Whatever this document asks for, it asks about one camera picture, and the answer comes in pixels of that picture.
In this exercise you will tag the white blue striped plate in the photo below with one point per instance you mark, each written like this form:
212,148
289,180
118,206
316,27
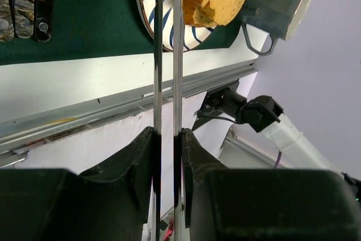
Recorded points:
193,36

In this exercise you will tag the aluminium table edge rail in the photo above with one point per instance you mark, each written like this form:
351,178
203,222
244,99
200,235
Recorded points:
20,135

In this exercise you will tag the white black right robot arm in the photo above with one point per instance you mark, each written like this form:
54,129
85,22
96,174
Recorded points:
267,117

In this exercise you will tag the dark green placemat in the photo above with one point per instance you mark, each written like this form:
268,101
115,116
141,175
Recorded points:
83,29

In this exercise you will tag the knife with patterned handle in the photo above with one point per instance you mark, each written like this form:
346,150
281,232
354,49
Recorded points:
7,27

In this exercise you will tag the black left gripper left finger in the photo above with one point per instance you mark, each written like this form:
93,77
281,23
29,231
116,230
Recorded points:
109,201

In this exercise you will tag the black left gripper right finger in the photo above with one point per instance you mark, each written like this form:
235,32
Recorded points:
264,204

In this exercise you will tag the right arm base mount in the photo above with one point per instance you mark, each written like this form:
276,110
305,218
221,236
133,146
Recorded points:
211,100

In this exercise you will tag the white blue ceramic mug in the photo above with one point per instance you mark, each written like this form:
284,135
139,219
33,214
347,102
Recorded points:
279,18

